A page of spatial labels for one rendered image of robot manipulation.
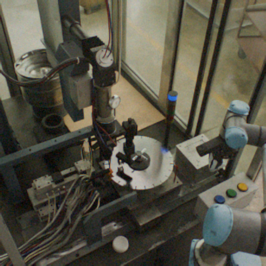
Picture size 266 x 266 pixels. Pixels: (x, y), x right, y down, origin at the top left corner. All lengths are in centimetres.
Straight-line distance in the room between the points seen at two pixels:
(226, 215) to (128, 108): 134
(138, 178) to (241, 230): 69
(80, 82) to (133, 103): 106
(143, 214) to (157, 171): 20
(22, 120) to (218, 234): 152
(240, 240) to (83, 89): 70
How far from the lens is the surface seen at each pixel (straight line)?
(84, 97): 122
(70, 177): 166
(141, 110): 214
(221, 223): 95
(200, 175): 174
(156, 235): 161
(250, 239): 97
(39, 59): 208
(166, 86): 202
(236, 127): 122
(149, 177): 153
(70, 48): 126
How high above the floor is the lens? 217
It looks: 45 degrees down
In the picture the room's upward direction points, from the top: 2 degrees clockwise
